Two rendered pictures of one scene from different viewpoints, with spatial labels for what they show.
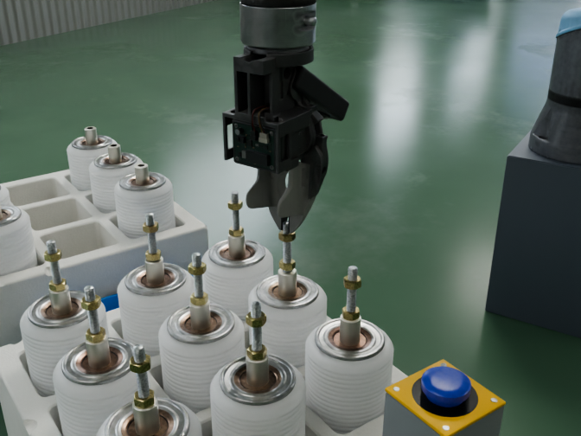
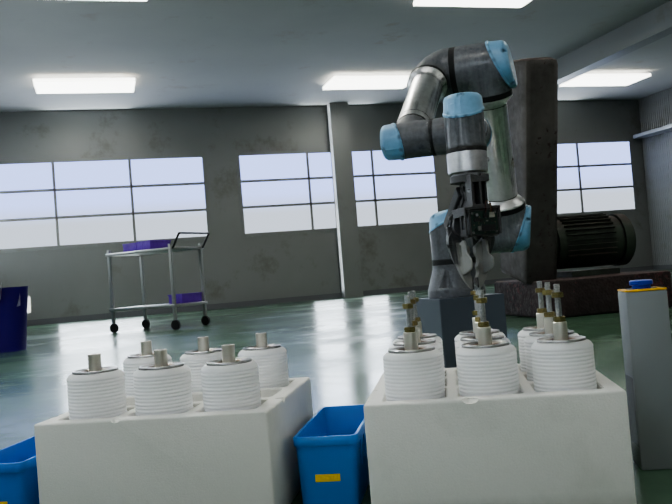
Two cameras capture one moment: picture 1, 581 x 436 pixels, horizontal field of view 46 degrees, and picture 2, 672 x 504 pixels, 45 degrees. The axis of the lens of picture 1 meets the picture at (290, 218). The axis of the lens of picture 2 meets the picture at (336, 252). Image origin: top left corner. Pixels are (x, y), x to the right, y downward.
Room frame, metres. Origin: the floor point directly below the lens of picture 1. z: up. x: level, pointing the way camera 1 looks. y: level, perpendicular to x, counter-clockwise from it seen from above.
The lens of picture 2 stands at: (-0.13, 1.30, 0.38)
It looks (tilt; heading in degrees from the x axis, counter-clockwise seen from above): 2 degrees up; 313
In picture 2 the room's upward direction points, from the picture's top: 5 degrees counter-clockwise
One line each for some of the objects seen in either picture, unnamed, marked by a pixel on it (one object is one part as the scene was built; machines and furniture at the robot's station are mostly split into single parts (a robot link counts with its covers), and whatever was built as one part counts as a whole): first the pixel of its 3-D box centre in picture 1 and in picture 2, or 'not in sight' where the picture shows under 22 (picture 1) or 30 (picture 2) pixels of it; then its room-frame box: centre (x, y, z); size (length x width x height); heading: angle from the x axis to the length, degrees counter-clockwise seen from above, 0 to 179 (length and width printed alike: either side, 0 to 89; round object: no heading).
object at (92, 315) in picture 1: (93, 319); (482, 313); (0.58, 0.20, 0.30); 0.01 x 0.01 x 0.08
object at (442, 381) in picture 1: (445, 389); (641, 285); (0.45, -0.13, 0.32); 0.04 x 0.04 x 0.02
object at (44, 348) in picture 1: (73, 372); (416, 406); (0.67, 0.26, 0.16); 0.10 x 0.10 x 0.18
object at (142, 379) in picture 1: (142, 381); (558, 307); (0.48, 0.13, 0.30); 0.01 x 0.01 x 0.08
